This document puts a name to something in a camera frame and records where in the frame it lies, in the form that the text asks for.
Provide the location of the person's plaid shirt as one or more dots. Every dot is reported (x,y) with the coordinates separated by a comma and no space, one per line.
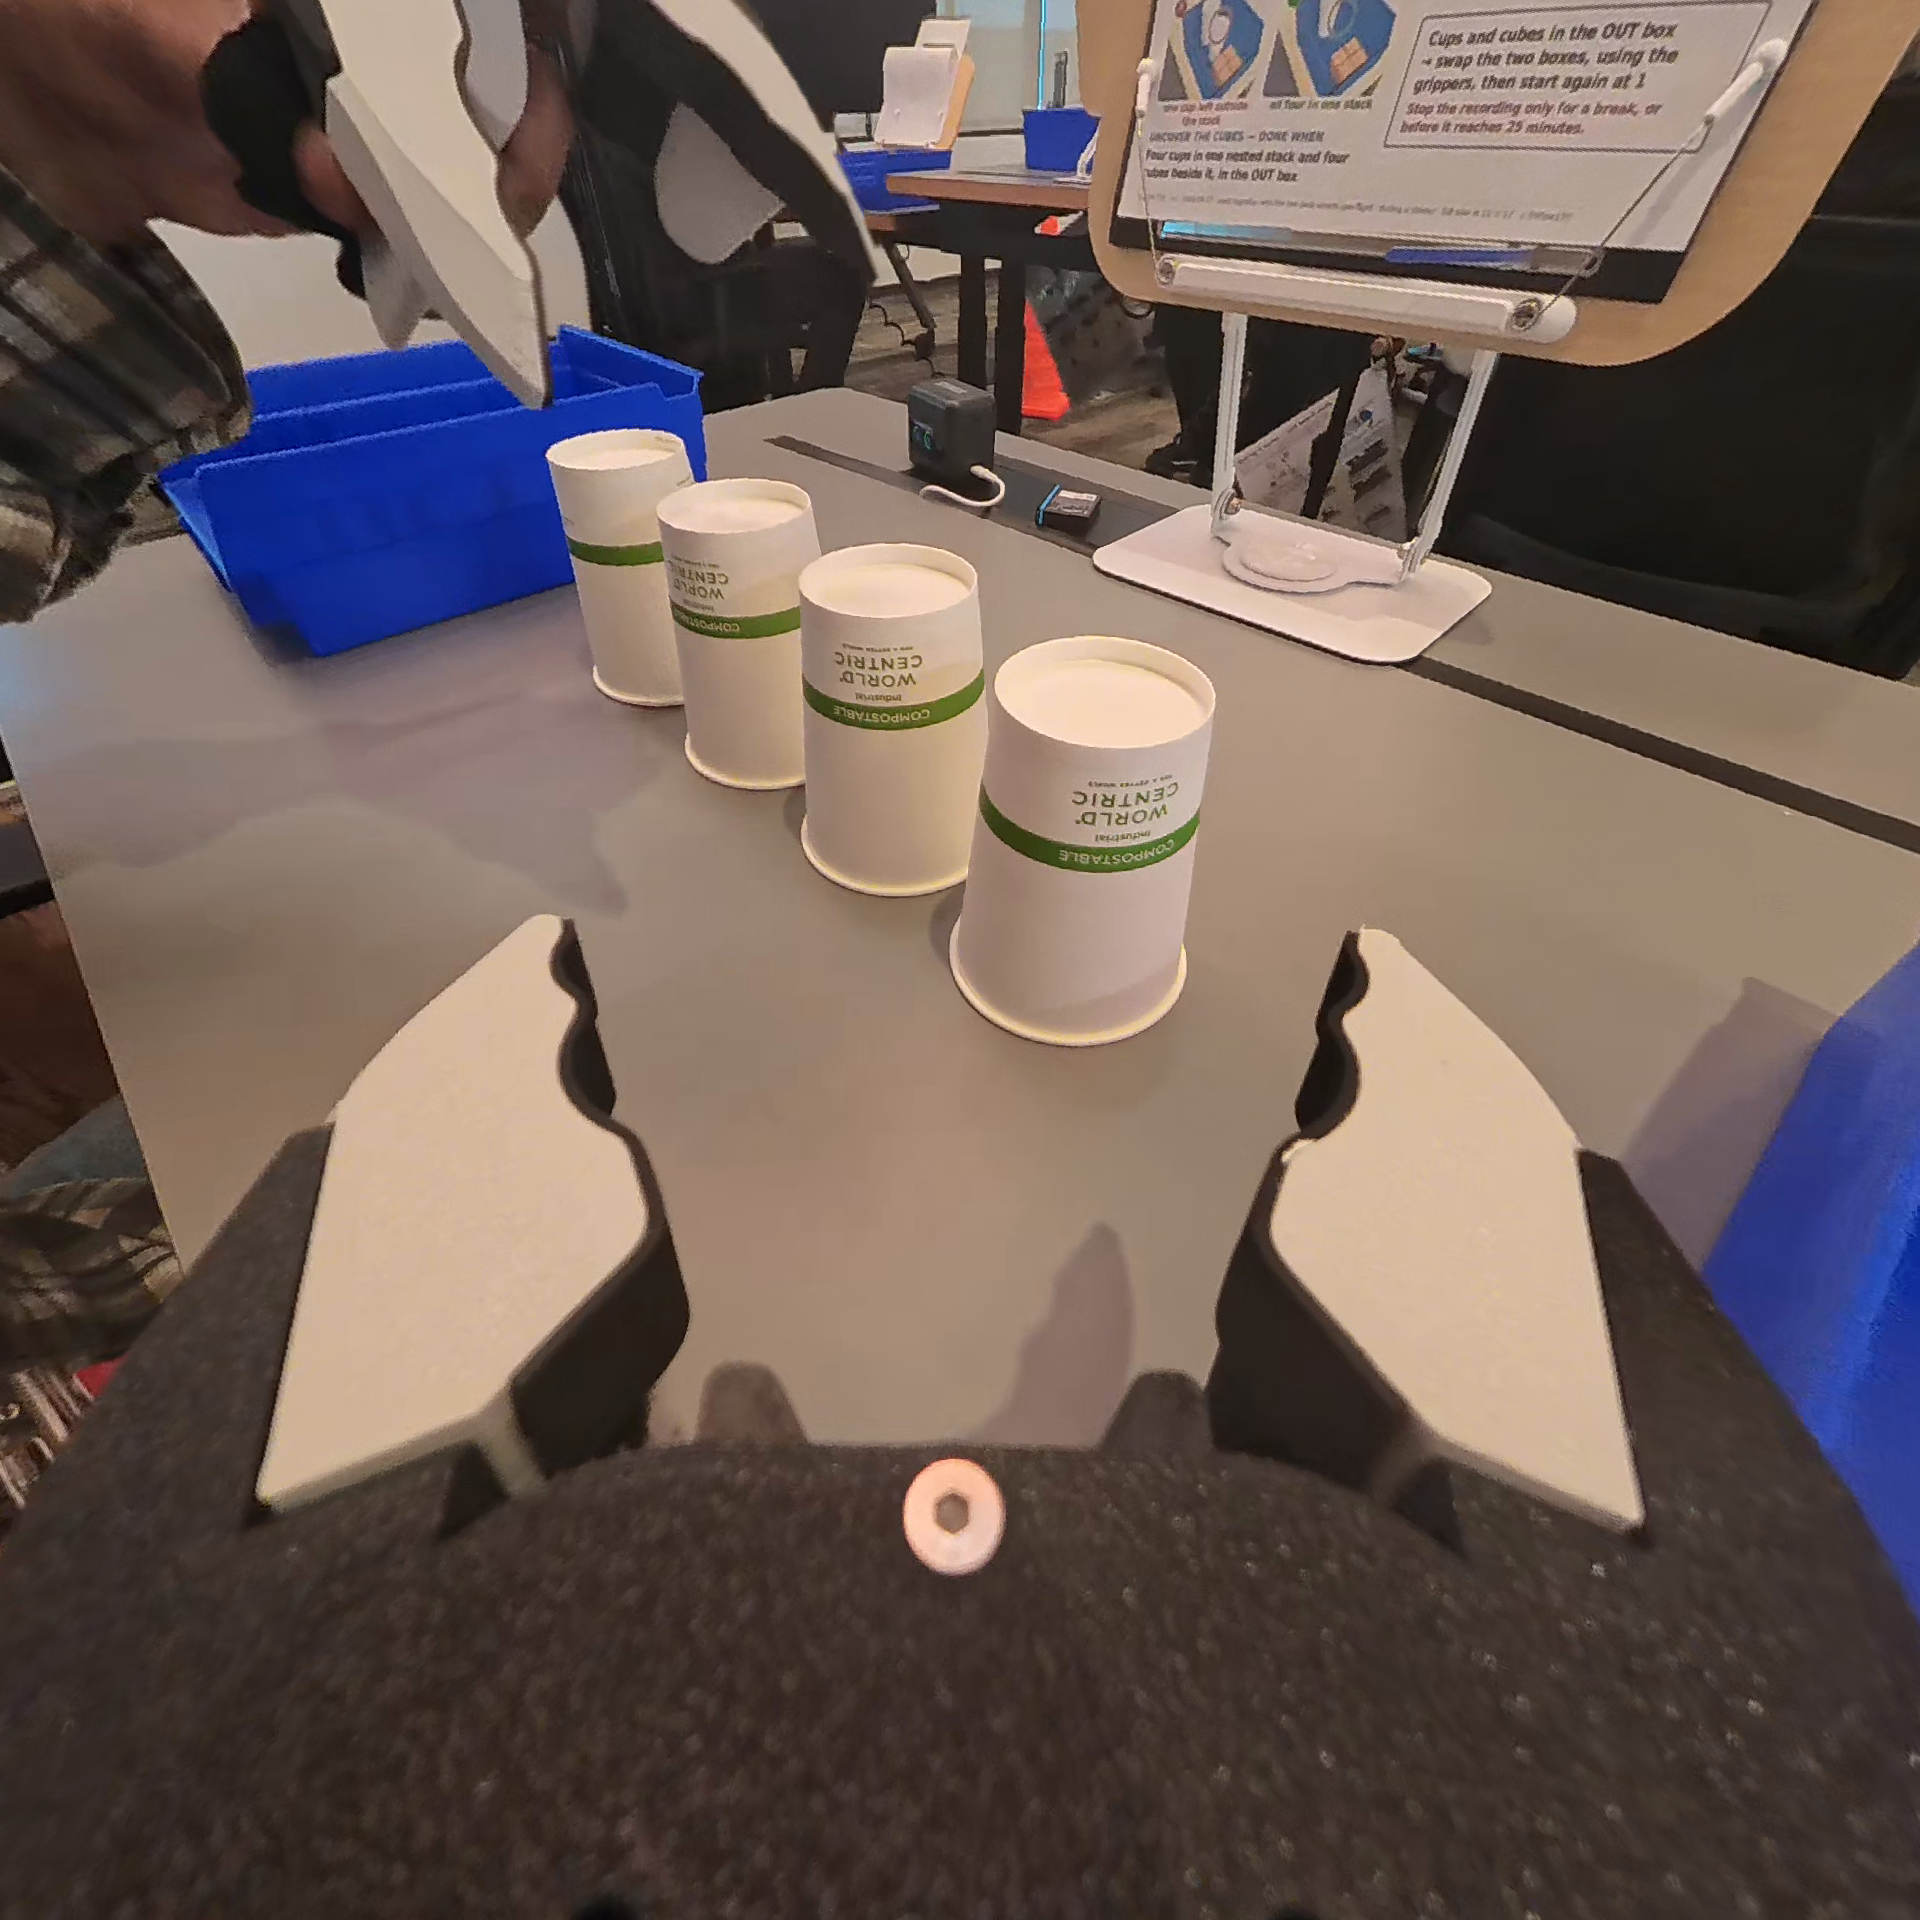
(77,1276)

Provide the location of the person's left forearm plaid sleeve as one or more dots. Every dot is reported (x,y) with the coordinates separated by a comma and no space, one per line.
(89,389)

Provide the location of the blue plastic bin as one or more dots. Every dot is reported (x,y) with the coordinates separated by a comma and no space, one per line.
(375,511)
(1829,1276)

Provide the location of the wooden background desk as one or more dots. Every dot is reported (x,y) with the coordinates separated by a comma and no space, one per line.
(991,193)

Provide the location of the small black battery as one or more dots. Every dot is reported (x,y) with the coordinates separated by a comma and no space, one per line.
(1069,509)

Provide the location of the white paper holder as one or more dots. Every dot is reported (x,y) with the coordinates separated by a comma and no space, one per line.
(922,83)

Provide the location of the printed leaflet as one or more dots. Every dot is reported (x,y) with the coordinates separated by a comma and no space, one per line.
(1335,451)

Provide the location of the printed instruction sheet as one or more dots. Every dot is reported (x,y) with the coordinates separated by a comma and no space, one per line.
(1499,150)

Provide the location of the white document stand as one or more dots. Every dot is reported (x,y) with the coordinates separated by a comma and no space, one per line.
(1290,594)

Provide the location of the black office chair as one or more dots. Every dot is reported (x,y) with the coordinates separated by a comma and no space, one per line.
(751,331)

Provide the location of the white paper cup green band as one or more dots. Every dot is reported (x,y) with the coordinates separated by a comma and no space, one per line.
(735,691)
(1080,932)
(885,781)
(615,601)

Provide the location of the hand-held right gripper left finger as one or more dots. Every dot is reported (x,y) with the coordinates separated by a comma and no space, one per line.
(450,1202)

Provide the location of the person's left hand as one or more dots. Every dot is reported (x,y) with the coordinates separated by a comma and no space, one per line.
(105,90)

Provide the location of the black charger box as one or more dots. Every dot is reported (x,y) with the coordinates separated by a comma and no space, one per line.
(949,428)

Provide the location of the small blue storage bin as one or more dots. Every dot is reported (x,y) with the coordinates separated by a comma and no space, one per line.
(1062,139)
(897,172)

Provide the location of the wooden document board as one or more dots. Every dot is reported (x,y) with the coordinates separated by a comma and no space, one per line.
(1770,285)

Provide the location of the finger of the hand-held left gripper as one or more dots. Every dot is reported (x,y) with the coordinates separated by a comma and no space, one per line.
(781,119)
(435,196)

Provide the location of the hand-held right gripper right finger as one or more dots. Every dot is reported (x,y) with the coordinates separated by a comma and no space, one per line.
(1440,1231)

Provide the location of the orange traffic cone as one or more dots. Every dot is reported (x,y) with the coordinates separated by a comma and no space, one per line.
(1046,377)

